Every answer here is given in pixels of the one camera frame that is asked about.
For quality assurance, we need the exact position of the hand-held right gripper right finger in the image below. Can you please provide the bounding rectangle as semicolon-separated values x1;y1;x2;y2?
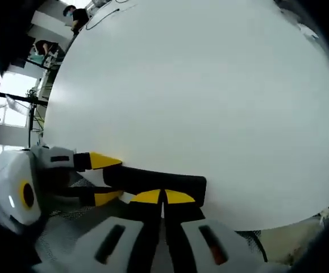
164;189;290;273

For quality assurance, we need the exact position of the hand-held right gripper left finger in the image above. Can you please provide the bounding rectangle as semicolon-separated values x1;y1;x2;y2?
32;189;165;273

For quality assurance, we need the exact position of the black remote control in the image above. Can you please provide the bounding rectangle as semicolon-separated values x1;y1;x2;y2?
102;166;208;208

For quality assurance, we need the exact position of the grey mesh chair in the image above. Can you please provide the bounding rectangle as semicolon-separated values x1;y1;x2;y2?
36;176;269;264

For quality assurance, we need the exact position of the black tripod stand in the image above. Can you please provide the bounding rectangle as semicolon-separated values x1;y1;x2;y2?
0;87;49;140

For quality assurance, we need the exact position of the black cable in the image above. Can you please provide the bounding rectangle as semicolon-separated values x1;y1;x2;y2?
85;7;121;31

